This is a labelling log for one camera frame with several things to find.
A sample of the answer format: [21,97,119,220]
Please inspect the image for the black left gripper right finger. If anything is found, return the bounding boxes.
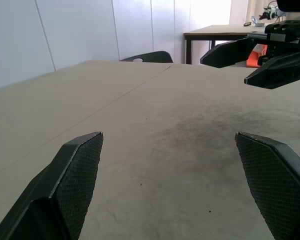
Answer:
[234,131,300,240]

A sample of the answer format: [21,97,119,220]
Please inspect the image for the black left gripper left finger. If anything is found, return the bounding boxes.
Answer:
[0,131,104,240]

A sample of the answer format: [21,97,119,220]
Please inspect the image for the black plastic chair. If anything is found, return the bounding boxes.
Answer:
[119,50,174,64]

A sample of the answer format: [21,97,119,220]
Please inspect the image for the beige background table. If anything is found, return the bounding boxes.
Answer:
[183,24,268,65]

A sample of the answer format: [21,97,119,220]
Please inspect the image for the white and black machine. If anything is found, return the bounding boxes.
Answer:
[258,1,281,21]

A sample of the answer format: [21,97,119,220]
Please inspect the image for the orange object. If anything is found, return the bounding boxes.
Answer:
[247,43,268,68]

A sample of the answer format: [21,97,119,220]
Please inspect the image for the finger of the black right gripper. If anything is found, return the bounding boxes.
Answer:
[243,48,300,90]
[199,37,256,69]

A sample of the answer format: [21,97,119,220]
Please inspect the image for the small grey device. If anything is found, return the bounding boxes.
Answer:
[251,16,265,28]

